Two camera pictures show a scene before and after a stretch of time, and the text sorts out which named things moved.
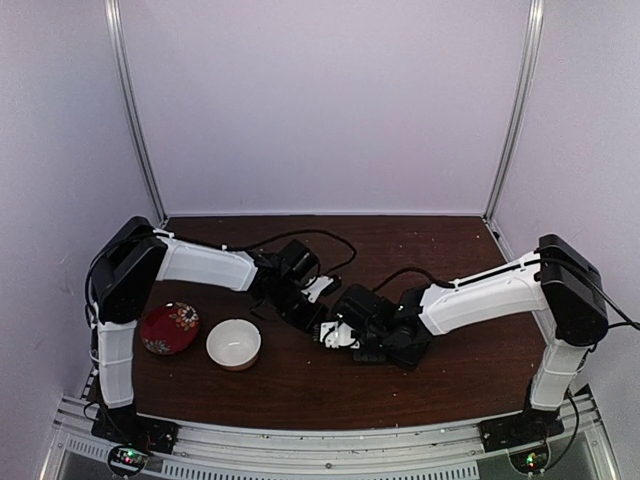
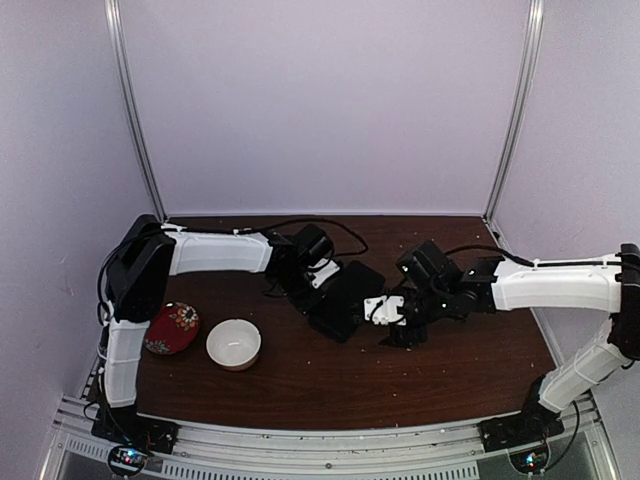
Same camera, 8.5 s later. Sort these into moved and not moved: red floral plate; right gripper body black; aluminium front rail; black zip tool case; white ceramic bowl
Moved: black zip tool case; right gripper body black
Not moved: red floral plate; aluminium front rail; white ceramic bowl
